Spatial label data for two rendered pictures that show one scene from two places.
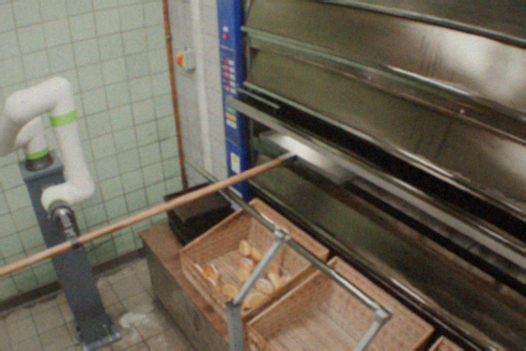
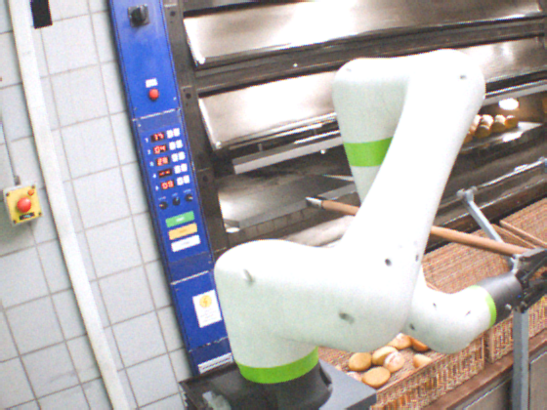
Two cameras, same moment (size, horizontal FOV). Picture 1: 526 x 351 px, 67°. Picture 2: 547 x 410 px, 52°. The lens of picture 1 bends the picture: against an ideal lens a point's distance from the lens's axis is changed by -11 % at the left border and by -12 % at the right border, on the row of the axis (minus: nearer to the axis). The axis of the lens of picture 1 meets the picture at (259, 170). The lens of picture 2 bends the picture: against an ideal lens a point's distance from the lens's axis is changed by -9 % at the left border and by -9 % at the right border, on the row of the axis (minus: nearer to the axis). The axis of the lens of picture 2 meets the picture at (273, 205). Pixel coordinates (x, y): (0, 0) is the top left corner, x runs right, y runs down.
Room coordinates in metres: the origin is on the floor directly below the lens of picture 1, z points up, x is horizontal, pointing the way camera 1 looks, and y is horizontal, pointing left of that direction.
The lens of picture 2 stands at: (1.64, 1.87, 1.71)
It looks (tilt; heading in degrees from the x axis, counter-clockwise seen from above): 14 degrees down; 277
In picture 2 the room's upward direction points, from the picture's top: 11 degrees counter-clockwise
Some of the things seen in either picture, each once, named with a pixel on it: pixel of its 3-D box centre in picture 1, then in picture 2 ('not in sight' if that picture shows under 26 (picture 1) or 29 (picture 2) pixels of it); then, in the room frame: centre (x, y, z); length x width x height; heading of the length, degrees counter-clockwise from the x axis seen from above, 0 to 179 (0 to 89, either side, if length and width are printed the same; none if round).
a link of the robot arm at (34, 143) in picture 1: (29, 135); (273, 307); (1.76, 1.06, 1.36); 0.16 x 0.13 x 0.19; 144
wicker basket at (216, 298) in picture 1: (250, 263); (377, 348); (1.61, 0.06, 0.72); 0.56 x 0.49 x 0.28; 35
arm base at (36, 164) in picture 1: (36, 154); (251, 392); (1.82, 1.08, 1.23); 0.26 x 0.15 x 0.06; 35
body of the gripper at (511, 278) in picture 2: (64, 221); (512, 288); (1.33, 0.75, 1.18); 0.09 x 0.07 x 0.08; 34
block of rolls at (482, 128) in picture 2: not in sight; (450, 126); (1.06, -1.18, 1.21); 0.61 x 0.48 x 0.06; 124
